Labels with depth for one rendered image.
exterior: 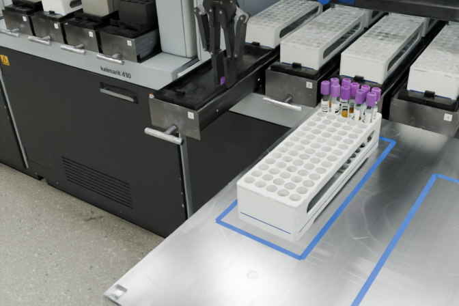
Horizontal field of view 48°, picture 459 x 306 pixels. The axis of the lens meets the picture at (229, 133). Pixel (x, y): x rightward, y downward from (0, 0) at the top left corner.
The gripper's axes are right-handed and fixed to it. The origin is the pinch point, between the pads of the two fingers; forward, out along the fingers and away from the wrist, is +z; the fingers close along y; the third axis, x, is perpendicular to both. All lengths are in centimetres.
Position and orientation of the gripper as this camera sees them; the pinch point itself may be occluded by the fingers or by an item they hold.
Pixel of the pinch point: (224, 70)
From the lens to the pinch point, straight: 116.9
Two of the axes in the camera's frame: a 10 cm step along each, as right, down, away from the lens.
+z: 0.4, 8.5, 5.2
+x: -5.5, 4.6, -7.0
